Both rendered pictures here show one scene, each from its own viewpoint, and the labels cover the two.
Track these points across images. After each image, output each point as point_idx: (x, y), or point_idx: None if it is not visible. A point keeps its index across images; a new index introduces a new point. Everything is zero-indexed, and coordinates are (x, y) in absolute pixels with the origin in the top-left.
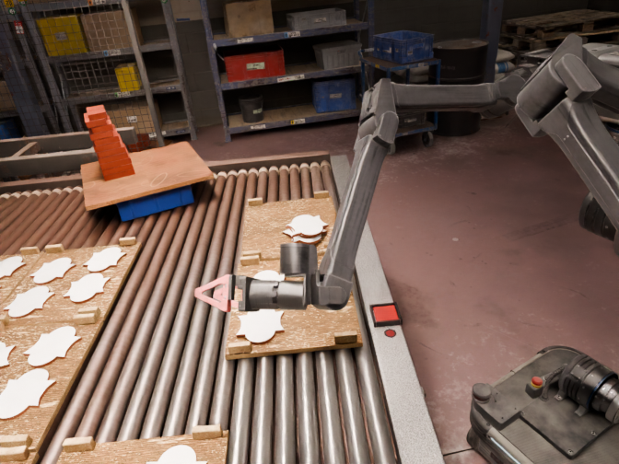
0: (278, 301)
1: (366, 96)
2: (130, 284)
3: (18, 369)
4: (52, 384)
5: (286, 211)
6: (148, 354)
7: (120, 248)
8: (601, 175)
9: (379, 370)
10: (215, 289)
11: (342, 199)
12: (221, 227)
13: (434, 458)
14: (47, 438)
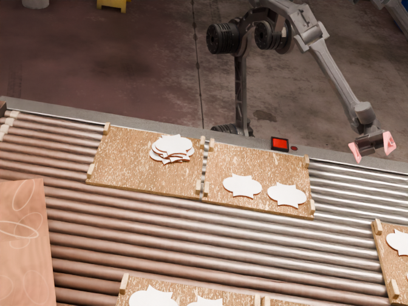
0: None
1: (294, 17)
2: (203, 283)
3: None
4: None
5: (120, 156)
6: (304, 264)
7: (128, 295)
8: (405, 15)
9: (322, 160)
10: (226, 222)
11: (333, 77)
12: (117, 208)
13: (374, 159)
14: None
